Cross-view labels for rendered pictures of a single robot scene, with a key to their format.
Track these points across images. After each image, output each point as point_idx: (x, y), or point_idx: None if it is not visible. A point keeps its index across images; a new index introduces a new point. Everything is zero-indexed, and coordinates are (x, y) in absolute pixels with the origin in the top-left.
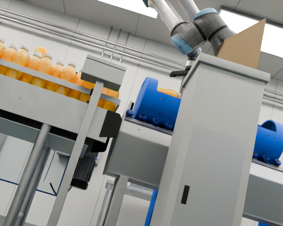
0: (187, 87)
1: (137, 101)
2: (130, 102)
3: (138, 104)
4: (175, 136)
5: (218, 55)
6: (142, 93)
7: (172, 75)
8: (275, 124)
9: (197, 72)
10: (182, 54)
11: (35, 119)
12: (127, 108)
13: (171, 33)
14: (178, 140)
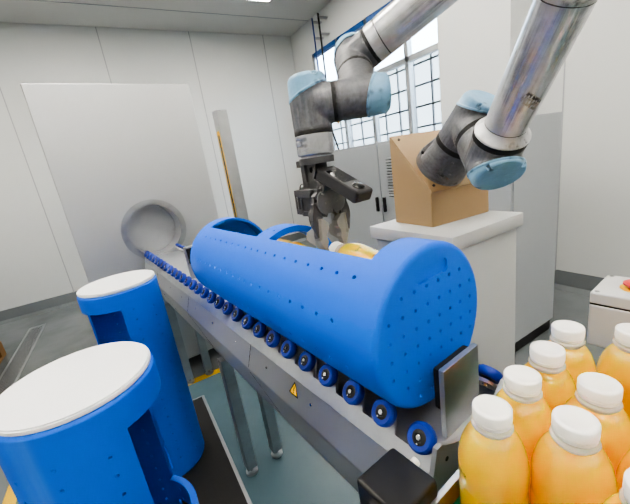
0: (479, 257)
1: (414, 336)
2: (477, 350)
3: (448, 341)
4: (483, 335)
5: (471, 195)
6: (466, 305)
7: (365, 200)
8: (257, 227)
9: (515, 242)
10: (483, 188)
11: None
12: (452, 380)
13: (525, 147)
14: (501, 337)
